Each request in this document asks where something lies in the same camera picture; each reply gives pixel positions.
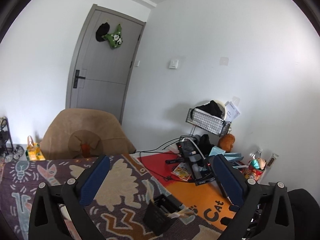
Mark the black cloth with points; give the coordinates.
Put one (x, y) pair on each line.
(211, 107)

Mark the rows of assorted shoes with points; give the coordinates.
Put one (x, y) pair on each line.
(3, 140)

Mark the green panda bag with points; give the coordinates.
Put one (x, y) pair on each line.
(115, 38)

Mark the brown round cushion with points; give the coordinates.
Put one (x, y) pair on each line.
(75, 140)

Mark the red can with figure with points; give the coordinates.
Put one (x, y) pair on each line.
(256, 170)

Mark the white paper sheet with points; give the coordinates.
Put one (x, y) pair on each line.
(232, 110)

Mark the grey door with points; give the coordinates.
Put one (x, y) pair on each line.
(105, 62)

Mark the black electronic device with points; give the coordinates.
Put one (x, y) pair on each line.
(191, 160)

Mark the beige upholstered chair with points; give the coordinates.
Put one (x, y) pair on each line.
(82, 120)

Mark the small orange item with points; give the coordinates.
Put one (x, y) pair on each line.
(85, 150)

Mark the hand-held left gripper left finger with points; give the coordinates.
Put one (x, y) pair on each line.
(96, 180)

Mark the white light switch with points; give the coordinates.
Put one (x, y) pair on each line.
(173, 63)

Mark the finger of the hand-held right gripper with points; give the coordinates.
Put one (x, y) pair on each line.
(227, 221)
(234, 208)

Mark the blue face mask pack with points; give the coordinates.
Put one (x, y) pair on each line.
(232, 156)

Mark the black hat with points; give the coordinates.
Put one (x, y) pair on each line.
(102, 31)

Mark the yellow bag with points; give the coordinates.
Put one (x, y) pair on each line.
(35, 151)

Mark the white wall plate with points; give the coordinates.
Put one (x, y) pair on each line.
(224, 61)

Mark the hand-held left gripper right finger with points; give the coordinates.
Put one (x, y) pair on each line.
(227, 180)

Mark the pile of wooden chopsticks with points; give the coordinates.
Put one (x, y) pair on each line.
(178, 214)

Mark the red snack packet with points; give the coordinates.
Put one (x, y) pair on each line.
(181, 172)

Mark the black utensil holder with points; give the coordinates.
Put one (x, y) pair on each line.
(157, 217)

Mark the orange and red mat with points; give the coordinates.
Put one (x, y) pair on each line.
(200, 197)

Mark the orange plush toy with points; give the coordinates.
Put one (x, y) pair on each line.
(226, 142)

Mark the pair of light shoes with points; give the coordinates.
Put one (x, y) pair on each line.
(16, 152)

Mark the black shoe rack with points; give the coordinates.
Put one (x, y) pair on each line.
(6, 135)

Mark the white round plate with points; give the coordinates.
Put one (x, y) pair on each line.
(224, 112)

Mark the printed woven blanket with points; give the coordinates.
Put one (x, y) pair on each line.
(120, 187)

